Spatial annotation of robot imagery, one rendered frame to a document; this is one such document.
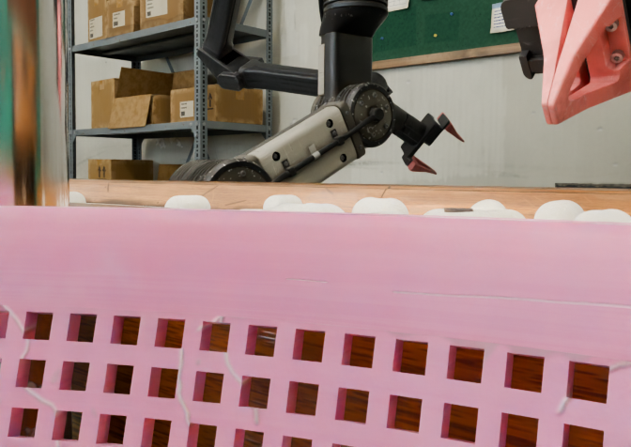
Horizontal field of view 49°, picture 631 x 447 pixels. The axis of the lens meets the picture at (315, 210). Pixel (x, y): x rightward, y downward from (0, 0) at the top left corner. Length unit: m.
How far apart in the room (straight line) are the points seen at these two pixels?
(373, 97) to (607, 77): 0.74
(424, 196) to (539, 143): 2.02
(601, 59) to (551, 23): 0.04
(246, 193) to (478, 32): 2.10
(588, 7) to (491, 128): 2.18
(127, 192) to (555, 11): 0.46
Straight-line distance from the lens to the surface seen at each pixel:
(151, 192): 0.71
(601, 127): 2.44
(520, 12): 0.46
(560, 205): 0.36
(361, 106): 1.14
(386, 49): 2.87
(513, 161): 2.56
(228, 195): 0.62
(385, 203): 0.38
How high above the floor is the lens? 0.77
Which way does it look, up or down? 3 degrees down
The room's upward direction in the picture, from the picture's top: straight up
